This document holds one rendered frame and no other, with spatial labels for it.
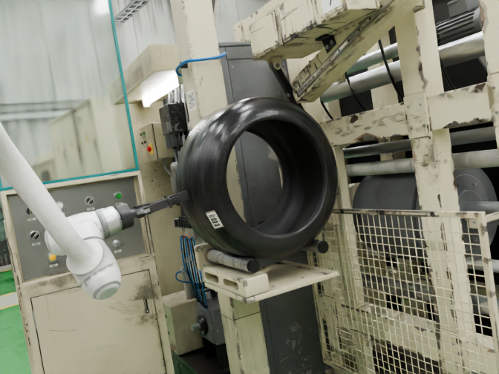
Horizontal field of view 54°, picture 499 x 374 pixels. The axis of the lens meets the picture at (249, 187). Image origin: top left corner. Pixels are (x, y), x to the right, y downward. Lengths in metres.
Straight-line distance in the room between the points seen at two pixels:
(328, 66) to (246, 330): 1.08
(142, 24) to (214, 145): 10.61
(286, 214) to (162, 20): 10.63
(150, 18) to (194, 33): 10.22
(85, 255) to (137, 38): 10.70
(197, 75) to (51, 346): 1.21
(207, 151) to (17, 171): 0.57
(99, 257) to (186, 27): 1.02
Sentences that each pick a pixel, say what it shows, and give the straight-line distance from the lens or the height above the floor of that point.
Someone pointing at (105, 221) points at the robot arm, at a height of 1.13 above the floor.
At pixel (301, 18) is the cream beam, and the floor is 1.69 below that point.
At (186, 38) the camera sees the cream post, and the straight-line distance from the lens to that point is 1.99.
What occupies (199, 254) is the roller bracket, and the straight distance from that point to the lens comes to 1.88.
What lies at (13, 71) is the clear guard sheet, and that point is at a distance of 2.17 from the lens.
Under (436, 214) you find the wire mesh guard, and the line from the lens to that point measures 1.57.
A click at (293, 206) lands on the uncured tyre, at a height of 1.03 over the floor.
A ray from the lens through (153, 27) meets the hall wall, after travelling 12.17.
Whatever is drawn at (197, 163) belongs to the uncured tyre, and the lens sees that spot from 1.54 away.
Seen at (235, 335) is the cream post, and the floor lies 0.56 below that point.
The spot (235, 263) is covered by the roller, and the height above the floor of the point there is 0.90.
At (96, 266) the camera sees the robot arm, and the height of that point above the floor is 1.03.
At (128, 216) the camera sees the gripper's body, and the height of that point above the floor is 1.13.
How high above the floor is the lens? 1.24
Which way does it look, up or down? 3 degrees down
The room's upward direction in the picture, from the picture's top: 9 degrees counter-clockwise
